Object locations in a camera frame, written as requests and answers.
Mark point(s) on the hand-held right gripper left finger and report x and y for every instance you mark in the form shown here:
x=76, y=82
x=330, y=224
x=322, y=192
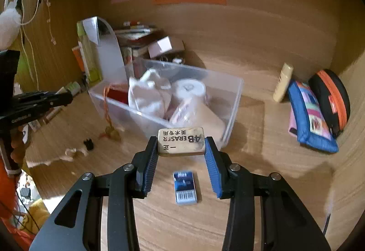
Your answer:
x=149, y=165

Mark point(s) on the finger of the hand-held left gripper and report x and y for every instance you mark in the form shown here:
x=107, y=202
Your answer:
x=42, y=101

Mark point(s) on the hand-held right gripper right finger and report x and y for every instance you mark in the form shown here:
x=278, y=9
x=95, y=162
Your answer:
x=212, y=165

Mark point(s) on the white eraser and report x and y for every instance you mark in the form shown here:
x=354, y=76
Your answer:
x=181, y=141

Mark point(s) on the beige plastic cup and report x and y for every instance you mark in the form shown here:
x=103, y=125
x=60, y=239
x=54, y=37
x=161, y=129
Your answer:
x=211, y=122

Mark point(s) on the clear plastic storage bin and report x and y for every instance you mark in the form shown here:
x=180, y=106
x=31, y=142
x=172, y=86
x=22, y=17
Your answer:
x=225, y=97

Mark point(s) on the wooden desktop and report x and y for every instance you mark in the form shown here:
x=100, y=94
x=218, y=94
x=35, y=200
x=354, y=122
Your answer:
x=256, y=182

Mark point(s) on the person's left hand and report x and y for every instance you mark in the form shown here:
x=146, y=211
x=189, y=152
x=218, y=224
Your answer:
x=18, y=151

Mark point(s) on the green orange tube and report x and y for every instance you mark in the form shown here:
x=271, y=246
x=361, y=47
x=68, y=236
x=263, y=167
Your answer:
x=72, y=88

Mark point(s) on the small blue box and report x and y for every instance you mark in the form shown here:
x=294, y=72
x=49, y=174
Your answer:
x=185, y=187

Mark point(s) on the white plush ball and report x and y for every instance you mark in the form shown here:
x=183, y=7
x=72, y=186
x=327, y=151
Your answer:
x=8, y=26

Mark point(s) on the orange booklet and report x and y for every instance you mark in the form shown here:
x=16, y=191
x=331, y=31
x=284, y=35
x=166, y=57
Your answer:
x=77, y=58

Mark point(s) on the green book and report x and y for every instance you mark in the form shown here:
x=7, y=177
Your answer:
x=89, y=60

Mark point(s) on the small black clip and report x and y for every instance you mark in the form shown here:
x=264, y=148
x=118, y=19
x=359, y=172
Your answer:
x=89, y=145

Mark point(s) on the frosted plastic file holder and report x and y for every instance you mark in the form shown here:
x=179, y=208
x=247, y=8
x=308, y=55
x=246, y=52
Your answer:
x=109, y=60

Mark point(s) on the white tape roll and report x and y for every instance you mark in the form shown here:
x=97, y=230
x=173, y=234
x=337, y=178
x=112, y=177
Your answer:
x=188, y=88

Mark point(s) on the orange cloth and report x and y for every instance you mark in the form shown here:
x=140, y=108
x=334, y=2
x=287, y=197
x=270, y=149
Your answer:
x=7, y=196

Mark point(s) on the blue patterned pencil case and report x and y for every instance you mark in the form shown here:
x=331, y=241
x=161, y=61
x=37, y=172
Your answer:
x=310, y=122

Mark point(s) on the cream rectangular bar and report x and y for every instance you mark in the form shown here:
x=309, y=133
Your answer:
x=283, y=83

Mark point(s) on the pile of books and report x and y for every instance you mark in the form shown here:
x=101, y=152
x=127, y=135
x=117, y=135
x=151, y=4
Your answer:
x=134, y=37

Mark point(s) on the yellow cloth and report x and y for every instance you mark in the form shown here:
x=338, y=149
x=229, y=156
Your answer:
x=35, y=214

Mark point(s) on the small white box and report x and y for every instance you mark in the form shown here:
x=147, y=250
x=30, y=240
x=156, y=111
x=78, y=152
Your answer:
x=164, y=46

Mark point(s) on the black orange zip case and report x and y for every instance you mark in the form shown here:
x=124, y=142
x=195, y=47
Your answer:
x=336, y=97

